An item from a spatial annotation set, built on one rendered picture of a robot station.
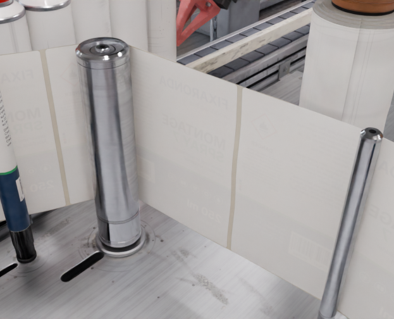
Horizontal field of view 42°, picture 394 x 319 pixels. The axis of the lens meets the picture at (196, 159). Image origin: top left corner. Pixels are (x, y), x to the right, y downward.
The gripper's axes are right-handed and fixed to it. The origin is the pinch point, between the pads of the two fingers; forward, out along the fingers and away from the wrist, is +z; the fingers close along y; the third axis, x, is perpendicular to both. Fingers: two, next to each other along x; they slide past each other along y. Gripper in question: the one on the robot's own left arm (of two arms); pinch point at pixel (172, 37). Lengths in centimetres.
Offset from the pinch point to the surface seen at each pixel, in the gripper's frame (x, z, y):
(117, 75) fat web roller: -28.2, 8.6, 21.0
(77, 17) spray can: -17.3, 4.4, 1.5
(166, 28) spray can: -5.4, 0.2, 3.0
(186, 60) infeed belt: 8.3, 1.1, -2.7
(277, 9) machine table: 44, -21, -13
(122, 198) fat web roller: -21.7, 17.3, 20.9
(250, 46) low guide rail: 11.5, -4.6, 4.6
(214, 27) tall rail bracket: 18.9, -7.3, -8.6
